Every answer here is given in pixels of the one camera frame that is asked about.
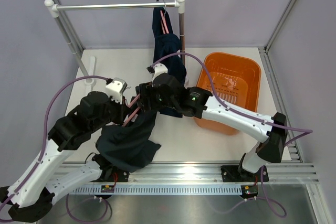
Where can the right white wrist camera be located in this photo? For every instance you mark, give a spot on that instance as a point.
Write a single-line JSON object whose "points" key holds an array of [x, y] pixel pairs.
{"points": [[157, 70]]}

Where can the navy blue shorts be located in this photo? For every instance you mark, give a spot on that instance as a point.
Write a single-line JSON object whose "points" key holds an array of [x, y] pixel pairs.
{"points": [[165, 44]]}

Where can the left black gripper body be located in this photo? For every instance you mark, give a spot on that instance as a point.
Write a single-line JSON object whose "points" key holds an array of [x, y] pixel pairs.
{"points": [[115, 111]]}

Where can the dark green shorts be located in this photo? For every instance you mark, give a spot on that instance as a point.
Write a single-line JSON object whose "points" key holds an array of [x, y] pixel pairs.
{"points": [[129, 148]]}

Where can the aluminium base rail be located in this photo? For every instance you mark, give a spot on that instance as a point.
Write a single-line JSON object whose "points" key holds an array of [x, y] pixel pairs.
{"points": [[210, 173]]}

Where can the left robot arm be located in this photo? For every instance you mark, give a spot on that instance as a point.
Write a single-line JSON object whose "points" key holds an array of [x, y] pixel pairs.
{"points": [[36, 192]]}

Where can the orange plastic basket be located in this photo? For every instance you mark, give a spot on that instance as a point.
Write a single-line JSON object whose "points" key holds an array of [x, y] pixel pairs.
{"points": [[236, 79]]}

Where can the pink hanger with navy shorts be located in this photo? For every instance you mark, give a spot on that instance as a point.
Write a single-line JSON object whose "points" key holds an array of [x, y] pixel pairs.
{"points": [[163, 20]]}

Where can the white slotted cable duct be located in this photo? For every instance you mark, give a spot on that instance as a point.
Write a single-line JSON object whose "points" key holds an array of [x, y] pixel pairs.
{"points": [[158, 190]]}

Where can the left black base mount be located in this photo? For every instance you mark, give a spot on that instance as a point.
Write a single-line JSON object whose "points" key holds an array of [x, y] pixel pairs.
{"points": [[119, 176]]}

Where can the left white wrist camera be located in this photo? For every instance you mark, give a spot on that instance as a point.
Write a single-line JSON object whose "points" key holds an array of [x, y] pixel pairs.
{"points": [[115, 89]]}

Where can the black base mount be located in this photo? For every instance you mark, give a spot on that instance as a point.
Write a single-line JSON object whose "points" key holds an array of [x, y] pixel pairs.
{"points": [[230, 173], [119, 176]]}

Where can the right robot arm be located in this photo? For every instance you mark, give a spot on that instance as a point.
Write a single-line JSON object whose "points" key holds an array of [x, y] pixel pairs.
{"points": [[269, 131]]}

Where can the pink hanger with green shorts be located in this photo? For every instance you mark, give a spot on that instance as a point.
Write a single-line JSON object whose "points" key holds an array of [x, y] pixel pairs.
{"points": [[134, 109]]}

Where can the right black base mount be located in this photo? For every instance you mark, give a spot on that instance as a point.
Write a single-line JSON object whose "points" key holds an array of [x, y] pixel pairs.
{"points": [[230, 173]]}

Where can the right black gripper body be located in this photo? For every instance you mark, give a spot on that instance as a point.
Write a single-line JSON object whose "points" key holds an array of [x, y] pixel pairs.
{"points": [[157, 102]]}

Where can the metal clothes rack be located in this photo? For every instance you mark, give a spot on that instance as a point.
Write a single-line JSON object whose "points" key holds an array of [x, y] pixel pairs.
{"points": [[56, 9]]}

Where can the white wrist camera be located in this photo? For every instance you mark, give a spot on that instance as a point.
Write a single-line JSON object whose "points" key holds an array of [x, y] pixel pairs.
{"points": [[115, 89], [157, 70]]}

